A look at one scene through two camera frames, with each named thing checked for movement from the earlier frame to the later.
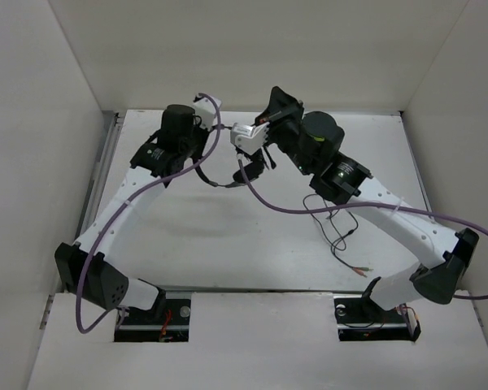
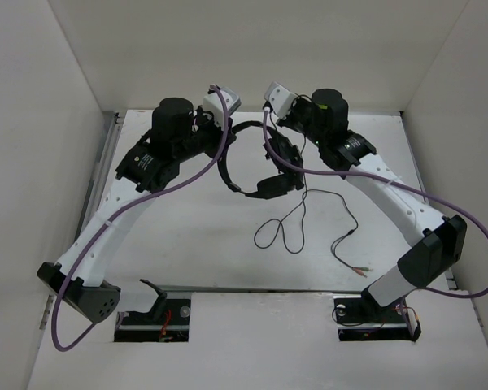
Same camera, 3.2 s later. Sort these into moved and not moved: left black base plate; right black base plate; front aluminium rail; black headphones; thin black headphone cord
Moved: thin black headphone cord; black headphones
Not moved: front aluminium rail; right black base plate; left black base plate
